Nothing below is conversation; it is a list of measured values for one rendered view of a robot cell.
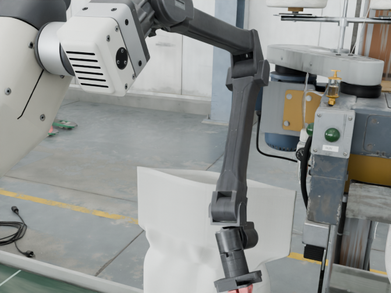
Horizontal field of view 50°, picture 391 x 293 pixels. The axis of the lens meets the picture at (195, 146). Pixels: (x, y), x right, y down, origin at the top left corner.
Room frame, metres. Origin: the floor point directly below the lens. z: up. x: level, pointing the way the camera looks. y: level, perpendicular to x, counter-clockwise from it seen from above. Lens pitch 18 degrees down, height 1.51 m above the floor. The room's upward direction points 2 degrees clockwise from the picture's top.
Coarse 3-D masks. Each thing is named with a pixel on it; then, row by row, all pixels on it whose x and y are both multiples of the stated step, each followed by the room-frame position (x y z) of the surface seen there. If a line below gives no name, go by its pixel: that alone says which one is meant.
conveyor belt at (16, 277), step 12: (0, 264) 1.68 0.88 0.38; (0, 276) 1.59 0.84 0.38; (12, 276) 1.59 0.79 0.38; (24, 276) 1.59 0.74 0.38; (36, 276) 1.60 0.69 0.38; (0, 288) 1.50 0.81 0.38; (12, 288) 1.51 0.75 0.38; (24, 288) 1.51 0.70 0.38; (36, 288) 1.51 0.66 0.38; (48, 288) 1.51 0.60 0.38; (60, 288) 1.51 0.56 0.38; (72, 288) 1.52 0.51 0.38
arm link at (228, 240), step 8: (216, 232) 0.88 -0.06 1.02; (224, 232) 0.86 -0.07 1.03; (232, 232) 0.87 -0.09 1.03; (240, 232) 0.90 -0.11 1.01; (216, 240) 0.87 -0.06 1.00; (224, 240) 0.86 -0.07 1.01; (232, 240) 0.85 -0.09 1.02; (240, 240) 0.87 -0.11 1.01; (224, 248) 0.85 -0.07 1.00; (232, 248) 0.84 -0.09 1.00; (240, 248) 0.85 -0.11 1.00
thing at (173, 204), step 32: (160, 192) 1.19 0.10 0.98; (192, 192) 1.12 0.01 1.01; (256, 192) 1.09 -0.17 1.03; (288, 192) 1.08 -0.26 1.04; (160, 224) 1.19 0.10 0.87; (192, 224) 1.12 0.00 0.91; (256, 224) 1.09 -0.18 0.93; (288, 224) 1.07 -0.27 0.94; (160, 256) 1.11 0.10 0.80; (192, 256) 1.09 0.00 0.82; (256, 256) 1.07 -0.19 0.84; (160, 288) 1.10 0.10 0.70; (192, 288) 1.06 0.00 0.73; (256, 288) 1.02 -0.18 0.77
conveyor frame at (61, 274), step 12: (0, 252) 1.71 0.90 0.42; (12, 264) 1.69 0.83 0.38; (24, 264) 1.66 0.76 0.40; (36, 264) 1.64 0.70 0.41; (48, 264) 1.63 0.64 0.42; (48, 276) 1.62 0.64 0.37; (60, 276) 1.59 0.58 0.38; (72, 276) 1.57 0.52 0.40; (84, 276) 1.55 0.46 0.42; (84, 288) 1.55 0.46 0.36; (96, 288) 1.53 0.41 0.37; (108, 288) 1.51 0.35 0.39; (120, 288) 1.49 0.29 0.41; (132, 288) 1.47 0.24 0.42
